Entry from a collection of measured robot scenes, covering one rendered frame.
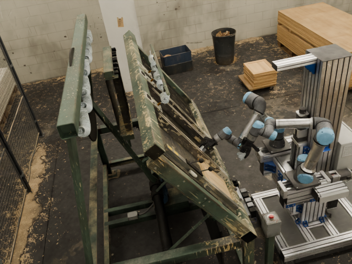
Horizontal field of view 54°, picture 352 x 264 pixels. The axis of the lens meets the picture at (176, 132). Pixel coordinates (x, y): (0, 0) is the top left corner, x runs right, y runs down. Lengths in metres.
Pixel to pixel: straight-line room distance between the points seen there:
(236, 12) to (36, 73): 4.69
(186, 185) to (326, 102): 1.33
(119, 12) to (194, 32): 2.38
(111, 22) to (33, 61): 2.52
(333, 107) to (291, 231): 1.42
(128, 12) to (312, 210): 4.41
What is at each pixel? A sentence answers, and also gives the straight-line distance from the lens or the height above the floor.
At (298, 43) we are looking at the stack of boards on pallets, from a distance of 7.36.
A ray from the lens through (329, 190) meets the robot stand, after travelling 3.23.
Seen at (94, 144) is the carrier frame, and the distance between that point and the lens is 4.27.
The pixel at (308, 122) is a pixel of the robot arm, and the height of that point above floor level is 1.63.
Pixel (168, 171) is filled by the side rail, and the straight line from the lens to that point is 2.25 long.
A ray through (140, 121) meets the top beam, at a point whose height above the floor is 1.90.
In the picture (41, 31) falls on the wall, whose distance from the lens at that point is 8.01.
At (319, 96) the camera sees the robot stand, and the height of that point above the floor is 1.74.
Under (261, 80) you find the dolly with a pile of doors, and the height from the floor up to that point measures 0.27.
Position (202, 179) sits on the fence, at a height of 1.32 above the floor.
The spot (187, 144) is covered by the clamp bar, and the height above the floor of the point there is 1.41.
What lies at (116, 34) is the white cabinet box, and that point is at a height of 1.16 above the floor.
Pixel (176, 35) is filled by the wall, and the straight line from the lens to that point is 8.14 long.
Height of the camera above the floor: 3.19
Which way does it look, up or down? 35 degrees down
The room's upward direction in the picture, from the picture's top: 9 degrees counter-clockwise
